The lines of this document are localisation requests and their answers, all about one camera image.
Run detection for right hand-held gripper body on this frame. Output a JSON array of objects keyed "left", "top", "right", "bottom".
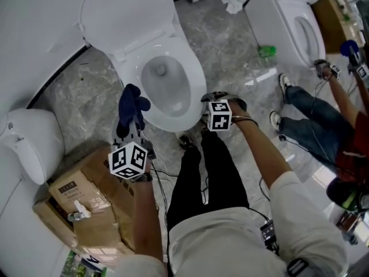
[{"left": 201, "top": 91, "right": 248, "bottom": 133}]

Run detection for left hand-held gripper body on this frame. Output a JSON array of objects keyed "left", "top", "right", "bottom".
[{"left": 108, "top": 117, "right": 157, "bottom": 181}]

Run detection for dark blue cloth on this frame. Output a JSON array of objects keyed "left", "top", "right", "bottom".
[{"left": 116, "top": 83, "right": 152, "bottom": 139}]

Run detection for white toilet seat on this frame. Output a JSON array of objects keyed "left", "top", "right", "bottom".
[{"left": 111, "top": 35, "right": 208, "bottom": 133}]

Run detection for person's right forearm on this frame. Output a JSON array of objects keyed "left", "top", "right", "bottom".
[{"left": 231, "top": 108, "right": 292, "bottom": 190}]

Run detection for person's left forearm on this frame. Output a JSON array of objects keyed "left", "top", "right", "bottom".
[{"left": 133, "top": 172, "right": 164, "bottom": 261}]

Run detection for another person's forearm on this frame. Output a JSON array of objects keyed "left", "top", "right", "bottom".
[{"left": 323, "top": 70, "right": 360, "bottom": 130}]

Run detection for white toilet bowl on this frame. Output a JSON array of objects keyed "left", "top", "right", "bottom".
[{"left": 140, "top": 55, "right": 192, "bottom": 118}]

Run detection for white toilet with closed lid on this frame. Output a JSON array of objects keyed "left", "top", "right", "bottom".
[{"left": 0, "top": 107, "right": 66, "bottom": 186}]

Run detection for white toilet lid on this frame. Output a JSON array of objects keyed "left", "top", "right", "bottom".
[{"left": 80, "top": 0, "right": 177, "bottom": 58}]

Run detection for white toilet with open seat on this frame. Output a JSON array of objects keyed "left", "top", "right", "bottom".
[{"left": 244, "top": 0, "right": 327, "bottom": 69}]

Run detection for person's black shoe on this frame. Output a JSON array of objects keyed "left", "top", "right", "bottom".
[{"left": 179, "top": 134, "right": 197, "bottom": 152}]

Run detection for large brown cardboard box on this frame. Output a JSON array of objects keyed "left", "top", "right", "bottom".
[{"left": 32, "top": 144, "right": 159, "bottom": 256}]

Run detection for small brown cardboard box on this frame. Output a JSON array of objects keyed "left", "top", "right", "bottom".
[{"left": 48, "top": 168, "right": 114, "bottom": 214}]

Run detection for person's black trousers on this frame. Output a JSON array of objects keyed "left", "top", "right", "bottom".
[{"left": 166, "top": 127, "right": 250, "bottom": 234}]

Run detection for clear plastic spray bottle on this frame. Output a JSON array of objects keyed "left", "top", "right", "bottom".
[{"left": 67, "top": 200, "right": 92, "bottom": 222}]

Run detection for green plastic bottle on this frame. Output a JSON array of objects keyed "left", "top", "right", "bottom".
[{"left": 257, "top": 45, "right": 277, "bottom": 58}]

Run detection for crumpled white paper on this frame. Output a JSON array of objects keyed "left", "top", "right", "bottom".
[{"left": 219, "top": 0, "right": 249, "bottom": 14}]

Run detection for green printed bag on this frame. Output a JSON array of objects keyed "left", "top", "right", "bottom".
[{"left": 61, "top": 249, "right": 108, "bottom": 277}]

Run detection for black belt device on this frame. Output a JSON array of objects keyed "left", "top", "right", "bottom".
[{"left": 259, "top": 219, "right": 280, "bottom": 253}]

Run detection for person's white shirt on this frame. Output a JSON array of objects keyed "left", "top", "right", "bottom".
[{"left": 114, "top": 171, "right": 350, "bottom": 277}]

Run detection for brown wooden cabinet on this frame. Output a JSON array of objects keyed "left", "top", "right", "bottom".
[{"left": 311, "top": 0, "right": 369, "bottom": 55}]

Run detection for black cable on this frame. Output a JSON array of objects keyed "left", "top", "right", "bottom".
[{"left": 149, "top": 159, "right": 180, "bottom": 236}]

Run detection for grey strap buckle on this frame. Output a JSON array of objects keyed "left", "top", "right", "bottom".
[{"left": 286, "top": 257, "right": 311, "bottom": 277}]

